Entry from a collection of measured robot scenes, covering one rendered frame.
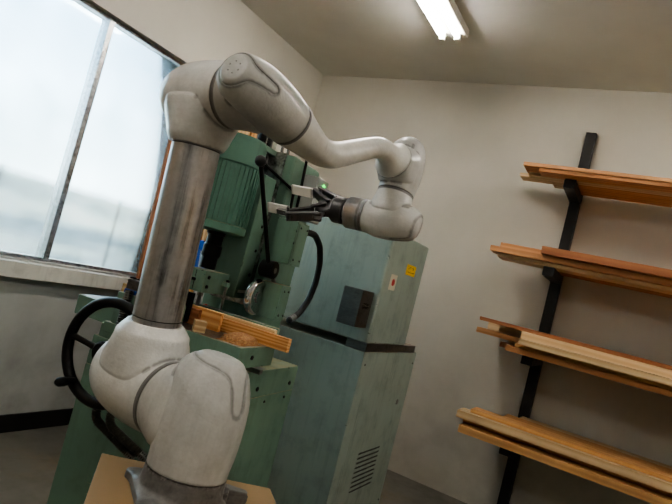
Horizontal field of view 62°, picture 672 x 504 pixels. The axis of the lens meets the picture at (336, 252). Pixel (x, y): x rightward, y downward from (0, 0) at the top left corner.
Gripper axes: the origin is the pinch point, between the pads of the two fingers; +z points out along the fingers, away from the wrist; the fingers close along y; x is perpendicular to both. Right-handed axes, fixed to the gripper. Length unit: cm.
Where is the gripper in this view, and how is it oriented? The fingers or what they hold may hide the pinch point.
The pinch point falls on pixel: (283, 198)
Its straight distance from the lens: 164.5
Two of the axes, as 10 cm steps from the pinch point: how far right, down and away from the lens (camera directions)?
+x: 0.0, -8.6, -5.1
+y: 4.4, -4.5, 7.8
